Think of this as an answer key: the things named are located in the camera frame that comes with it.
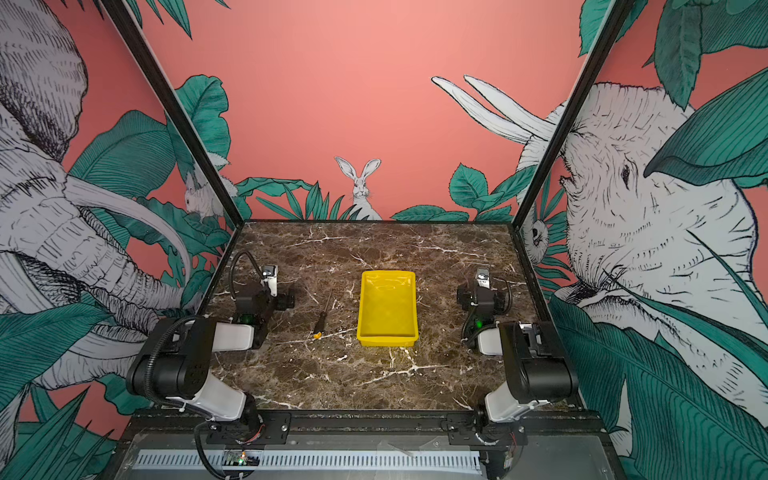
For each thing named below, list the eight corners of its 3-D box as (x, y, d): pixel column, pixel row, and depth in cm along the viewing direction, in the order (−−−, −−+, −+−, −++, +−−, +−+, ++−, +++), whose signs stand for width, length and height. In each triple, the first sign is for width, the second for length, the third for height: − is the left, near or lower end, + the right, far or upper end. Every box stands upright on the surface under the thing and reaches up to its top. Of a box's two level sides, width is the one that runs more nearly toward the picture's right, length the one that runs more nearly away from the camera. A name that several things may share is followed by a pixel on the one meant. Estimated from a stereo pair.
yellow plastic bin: (357, 346, 90) (355, 336, 84) (363, 279, 106) (361, 267, 100) (417, 346, 90) (419, 336, 85) (414, 279, 106) (415, 267, 100)
